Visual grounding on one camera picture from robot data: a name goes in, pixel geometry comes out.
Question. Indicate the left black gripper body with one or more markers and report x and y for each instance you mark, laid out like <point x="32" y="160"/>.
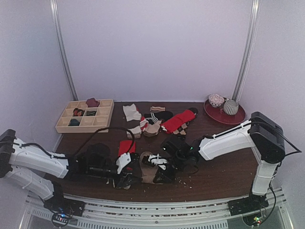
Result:
<point x="93" y="171"/>

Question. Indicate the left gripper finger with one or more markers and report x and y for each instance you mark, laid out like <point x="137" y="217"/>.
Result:
<point x="131" y="181"/>
<point x="120" y="183"/>

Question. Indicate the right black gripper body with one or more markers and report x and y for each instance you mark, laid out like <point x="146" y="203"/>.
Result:
<point x="164" y="172"/>

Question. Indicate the tan brown sock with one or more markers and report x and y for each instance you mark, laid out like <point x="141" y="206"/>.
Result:
<point x="148" y="172"/>

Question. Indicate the red and beige sock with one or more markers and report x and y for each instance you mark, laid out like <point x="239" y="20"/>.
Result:
<point x="126" y="146"/>

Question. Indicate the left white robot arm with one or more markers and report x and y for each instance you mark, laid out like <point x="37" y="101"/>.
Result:
<point x="19" y="160"/>

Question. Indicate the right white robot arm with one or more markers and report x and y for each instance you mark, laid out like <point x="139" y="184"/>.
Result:
<point x="260" y="133"/>

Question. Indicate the argyle brown sock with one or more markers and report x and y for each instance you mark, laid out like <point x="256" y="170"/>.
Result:
<point x="181" y="131"/>

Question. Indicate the red folded sock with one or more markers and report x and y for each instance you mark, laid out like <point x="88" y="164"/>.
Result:
<point x="174" y="123"/>

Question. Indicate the tan sock pair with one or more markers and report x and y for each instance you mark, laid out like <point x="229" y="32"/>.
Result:
<point x="152" y="129"/>

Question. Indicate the teal rolled sock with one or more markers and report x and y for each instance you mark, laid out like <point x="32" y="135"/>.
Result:
<point x="74" y="122"/>

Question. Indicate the wooden compartment tray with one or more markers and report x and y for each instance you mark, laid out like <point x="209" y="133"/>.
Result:
<point x="88" y="124"/>

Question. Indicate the black white striped sock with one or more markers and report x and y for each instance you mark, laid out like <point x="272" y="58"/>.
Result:
<point x="153" y="118"/>

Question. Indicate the black striped rolled sock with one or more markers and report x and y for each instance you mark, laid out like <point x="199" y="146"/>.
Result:
<point x="91" y="112"/>

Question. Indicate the red white striped sock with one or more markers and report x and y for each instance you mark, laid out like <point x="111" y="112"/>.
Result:
<point x="143" y="124"/>

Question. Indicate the beige brown sock pile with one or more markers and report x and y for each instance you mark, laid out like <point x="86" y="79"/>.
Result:
<point x="136" y="131"/>

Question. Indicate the red black rolled sock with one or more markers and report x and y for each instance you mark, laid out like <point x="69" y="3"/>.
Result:
<point x="78" y="112"/>

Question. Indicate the small striped folded sock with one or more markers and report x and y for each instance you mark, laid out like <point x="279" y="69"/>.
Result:
<point x="157" y="109"/>

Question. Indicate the red round plate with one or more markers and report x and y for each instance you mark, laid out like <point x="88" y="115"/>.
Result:
<point x="218" y="114"/>

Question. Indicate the maroon rolled sock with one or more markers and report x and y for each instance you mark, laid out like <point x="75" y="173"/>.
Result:
<point x="92" y="102"/>

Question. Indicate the beige white folded sock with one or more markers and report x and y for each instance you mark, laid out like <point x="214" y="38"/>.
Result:
<point x="131" y="113"/>

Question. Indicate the white patterned bowl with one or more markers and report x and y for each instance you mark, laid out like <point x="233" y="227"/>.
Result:
<point x="215" y="100"/>

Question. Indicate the striped ceramic cup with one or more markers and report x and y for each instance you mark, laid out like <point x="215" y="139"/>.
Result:
<point x="231" y="107"/>

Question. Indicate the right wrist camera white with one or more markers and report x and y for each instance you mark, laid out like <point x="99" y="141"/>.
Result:
<point x="156" y="160"/>

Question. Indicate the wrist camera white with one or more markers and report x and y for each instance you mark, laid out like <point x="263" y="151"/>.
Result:
<point x="127" y="161"/>
<point x="156" y="160"/>

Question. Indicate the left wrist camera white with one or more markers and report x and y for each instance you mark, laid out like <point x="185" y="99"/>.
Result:
<point x="127" y="161"/>

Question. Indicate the right aluminium frame post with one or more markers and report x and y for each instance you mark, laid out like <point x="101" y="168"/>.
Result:
<point x="249" y="44"/>

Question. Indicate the aluminium frame post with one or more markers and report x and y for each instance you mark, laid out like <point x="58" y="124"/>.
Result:
<point x="63" y="55"/>
<point x="249" y="44"/>

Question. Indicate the metal base rail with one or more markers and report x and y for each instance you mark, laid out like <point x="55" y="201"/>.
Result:
<point x="108" y="214"/>

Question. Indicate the left aluminium frame post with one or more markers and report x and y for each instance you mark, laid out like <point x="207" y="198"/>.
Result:
<point x="63" y="55"/>

